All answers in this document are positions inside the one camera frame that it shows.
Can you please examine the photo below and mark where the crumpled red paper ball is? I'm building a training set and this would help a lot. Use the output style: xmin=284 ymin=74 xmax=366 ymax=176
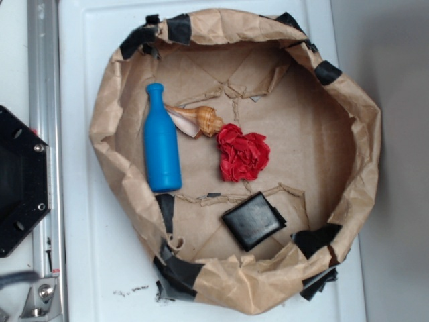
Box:
xmin=217 ymin=123 xmax=271 ymax=182

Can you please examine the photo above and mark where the tan conch seashell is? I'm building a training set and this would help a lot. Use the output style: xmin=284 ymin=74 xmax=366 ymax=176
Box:
xmin=165 ymin=105 xmax=224 ymax=138

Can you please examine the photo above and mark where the blue plastic bottle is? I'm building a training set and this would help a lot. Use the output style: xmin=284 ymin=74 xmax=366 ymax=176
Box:
xmin=143 ymin=83 xmax=182 ymax=193

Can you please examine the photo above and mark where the brown paper bin with tape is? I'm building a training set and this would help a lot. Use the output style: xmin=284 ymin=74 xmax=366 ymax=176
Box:
xmin=90 ymin=9 xmax=381 ymax=315

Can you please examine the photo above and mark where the black leather wallet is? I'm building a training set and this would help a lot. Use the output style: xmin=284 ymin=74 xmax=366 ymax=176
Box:
xmin=221 ymin=192 xmax=286 ymax=252

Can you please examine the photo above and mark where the grey cable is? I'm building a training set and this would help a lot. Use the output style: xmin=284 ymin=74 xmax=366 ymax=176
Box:
xmin=0 ymin=270 xmax=40 ymax=289

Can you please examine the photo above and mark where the metal corner bracket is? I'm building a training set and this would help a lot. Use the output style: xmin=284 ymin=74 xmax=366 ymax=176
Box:
xmin=19 ymin=277 xmax=62 ymax=321

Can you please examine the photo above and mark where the aluminium extrusion rail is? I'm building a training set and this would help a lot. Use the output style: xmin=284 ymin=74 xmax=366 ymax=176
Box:
xmin=27 ymin=1 xmax=69 ymax=321

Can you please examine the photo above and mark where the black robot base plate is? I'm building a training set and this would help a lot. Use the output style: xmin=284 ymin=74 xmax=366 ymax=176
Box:
xmin=1 ymin=106 xmax=50 ymax=258

